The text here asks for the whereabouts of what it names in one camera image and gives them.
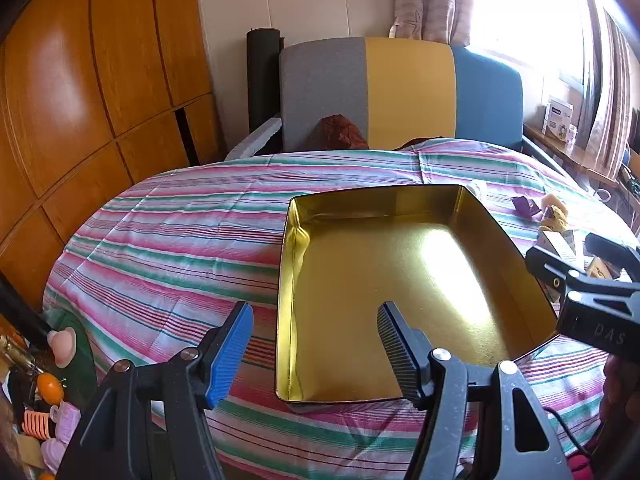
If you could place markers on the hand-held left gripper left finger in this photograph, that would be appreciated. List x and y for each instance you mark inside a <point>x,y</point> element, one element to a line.
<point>230,355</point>

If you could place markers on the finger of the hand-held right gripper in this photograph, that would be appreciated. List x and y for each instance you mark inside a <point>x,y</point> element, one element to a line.
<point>550,265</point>
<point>612,255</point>

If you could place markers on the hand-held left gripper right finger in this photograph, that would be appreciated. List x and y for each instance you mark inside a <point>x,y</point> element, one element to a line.
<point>395,350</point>

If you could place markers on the small cream carton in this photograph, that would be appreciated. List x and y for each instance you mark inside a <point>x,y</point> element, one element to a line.
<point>557,242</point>

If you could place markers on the yellow plush toy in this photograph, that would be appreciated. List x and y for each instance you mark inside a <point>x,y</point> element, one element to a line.
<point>556,215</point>

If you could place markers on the gold tin box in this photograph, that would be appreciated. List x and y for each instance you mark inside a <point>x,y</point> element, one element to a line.
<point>400,285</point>

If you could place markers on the white plastic bag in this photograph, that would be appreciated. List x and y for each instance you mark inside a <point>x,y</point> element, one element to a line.
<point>477,190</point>

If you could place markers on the person's right hand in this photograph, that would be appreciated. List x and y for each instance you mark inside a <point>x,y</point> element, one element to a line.
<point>622,390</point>

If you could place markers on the wooden side desk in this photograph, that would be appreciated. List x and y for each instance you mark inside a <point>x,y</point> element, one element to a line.
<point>545,145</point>

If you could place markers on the small pink jar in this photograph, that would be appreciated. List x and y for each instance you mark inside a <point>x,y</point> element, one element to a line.
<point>571,135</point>

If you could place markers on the striped bed sheet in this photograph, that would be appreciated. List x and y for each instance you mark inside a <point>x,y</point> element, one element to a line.
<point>175,240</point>

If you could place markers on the red cloth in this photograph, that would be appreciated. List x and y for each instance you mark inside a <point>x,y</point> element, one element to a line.
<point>582,467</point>

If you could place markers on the green cloth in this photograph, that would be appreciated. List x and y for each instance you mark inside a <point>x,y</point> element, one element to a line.
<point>82,375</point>

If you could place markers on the white printed carton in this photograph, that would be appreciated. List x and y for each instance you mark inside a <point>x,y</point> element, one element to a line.
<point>557,115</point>

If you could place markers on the patterned curtain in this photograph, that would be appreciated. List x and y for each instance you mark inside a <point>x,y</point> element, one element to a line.
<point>435,0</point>
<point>607,100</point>

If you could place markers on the pink round toy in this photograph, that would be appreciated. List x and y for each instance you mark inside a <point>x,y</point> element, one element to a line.
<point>62,345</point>

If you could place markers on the pink plastic toy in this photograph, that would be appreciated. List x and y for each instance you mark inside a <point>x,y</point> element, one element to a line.
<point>66,417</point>

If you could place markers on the orange fruit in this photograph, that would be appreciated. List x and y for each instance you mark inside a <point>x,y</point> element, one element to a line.
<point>49,386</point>

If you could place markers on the orange ribbed toy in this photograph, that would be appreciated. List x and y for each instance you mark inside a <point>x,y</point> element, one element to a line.
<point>36,422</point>

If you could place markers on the grey yellow blue chair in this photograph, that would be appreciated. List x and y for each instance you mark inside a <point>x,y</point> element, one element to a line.
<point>410,95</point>

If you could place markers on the brown crumpled cloth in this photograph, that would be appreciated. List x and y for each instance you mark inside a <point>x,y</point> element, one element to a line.
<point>342,132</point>

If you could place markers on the black rolled mat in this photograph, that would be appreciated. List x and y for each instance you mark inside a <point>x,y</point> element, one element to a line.
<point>262,80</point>

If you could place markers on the wooden wardrobe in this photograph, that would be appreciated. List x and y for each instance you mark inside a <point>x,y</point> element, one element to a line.
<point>75,85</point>

